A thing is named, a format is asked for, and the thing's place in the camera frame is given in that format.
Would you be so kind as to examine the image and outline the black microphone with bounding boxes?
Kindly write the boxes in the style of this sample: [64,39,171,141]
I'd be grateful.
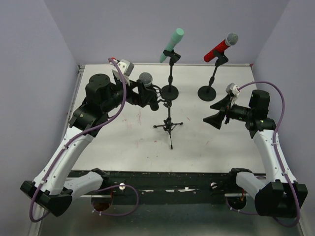
[138,72,159,111]

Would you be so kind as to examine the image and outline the short black round-base mic stand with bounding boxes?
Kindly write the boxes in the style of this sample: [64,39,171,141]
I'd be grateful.
[161,50,181,101]

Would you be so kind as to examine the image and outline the tall black tripod mic stand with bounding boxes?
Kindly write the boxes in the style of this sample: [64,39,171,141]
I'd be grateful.
[153,85,184,150]

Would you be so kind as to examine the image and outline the mint green microphone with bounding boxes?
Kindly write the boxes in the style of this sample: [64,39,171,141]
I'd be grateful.
[159,28,184,63]

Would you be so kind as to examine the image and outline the red glitter microphone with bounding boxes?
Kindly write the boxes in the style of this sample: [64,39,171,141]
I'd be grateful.
[204,33,239,62]

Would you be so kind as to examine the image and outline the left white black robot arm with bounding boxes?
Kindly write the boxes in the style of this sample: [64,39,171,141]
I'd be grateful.
[20,72,158,217]

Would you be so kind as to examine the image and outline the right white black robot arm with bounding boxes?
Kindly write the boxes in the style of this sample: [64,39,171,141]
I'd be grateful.
[203,89,308,218]

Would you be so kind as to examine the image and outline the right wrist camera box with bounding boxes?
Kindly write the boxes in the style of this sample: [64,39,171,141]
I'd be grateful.
[226,83,240,107]

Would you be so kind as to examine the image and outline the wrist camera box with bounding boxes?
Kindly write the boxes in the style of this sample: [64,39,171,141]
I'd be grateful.
[110,57,134,86]
[226,83,240,107]

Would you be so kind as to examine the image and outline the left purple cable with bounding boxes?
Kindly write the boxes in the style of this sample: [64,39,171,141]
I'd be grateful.
[29,58,140,223]

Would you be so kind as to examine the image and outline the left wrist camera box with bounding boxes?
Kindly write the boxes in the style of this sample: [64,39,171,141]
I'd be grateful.
[110,57,134,86]

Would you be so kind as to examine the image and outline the black front mounting rail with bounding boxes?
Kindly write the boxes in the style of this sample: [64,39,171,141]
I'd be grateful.
[92,172,242,205]

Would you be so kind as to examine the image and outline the aluminium frame rail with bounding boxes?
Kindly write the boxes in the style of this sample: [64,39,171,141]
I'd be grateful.
[80,194,112,199]

